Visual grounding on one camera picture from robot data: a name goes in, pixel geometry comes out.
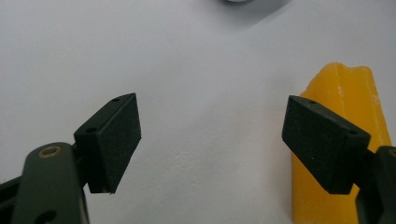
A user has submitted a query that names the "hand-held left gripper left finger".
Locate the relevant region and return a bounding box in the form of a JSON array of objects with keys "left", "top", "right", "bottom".
[{"left": 73, "top": 92, "right": 143, "bottom": 195}]

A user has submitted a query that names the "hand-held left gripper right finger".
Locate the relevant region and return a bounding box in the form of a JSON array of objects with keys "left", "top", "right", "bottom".
[{"left": 281, "top": 94, "right": 372, "bottom": 195}]

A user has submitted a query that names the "yellow wax block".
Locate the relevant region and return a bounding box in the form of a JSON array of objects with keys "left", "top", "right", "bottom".
[{"left": 291, "top": 62, "right": 392, "bottom": 224}]

